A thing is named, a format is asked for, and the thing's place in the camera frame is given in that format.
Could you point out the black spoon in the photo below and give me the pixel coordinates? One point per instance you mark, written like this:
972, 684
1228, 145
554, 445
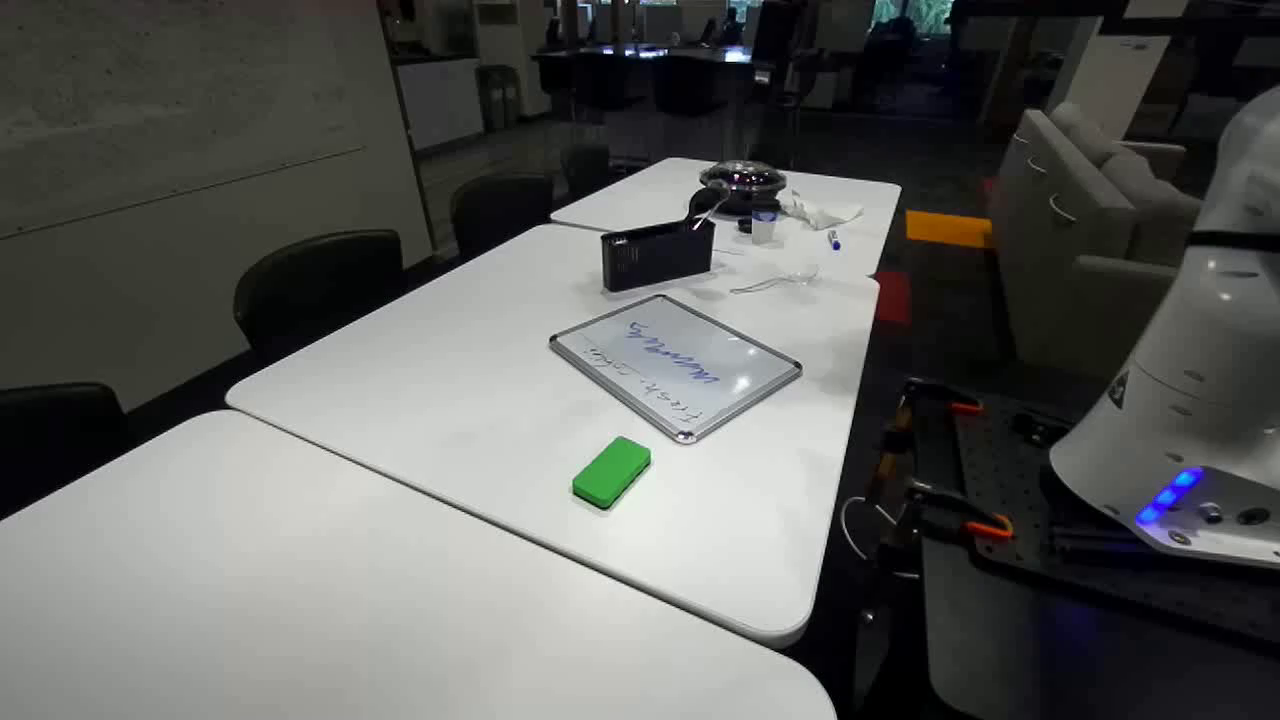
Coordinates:
704, 206

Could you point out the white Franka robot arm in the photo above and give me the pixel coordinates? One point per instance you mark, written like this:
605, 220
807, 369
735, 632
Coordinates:
1185, 403

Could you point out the black rectangular rack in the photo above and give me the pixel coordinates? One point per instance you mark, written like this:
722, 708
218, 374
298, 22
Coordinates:
652, 254

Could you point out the small framed whiteboard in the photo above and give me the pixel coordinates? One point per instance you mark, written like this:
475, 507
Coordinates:
673, 366

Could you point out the green eraser block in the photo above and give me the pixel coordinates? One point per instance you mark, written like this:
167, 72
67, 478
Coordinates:
613, 475

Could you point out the black office chair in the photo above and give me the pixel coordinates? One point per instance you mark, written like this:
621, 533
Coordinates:
319, 287
503, 213
54, 440

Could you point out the dark round dish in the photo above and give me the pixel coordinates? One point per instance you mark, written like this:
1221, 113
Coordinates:
741, 173

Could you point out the orange black clamp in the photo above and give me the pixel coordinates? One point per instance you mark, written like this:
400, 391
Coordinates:
962, 516
932, 404

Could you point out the white background cabinet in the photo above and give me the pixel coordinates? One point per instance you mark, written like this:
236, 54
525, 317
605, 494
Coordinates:
437, 105

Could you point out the yellow floor block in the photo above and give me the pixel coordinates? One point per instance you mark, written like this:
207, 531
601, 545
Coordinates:
949, 230

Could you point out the grey sofa armchair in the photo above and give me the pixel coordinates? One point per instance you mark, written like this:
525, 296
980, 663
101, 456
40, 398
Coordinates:
1083, 225

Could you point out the black robot mounting stand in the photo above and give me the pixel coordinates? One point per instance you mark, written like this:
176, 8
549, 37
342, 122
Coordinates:
1054, 612

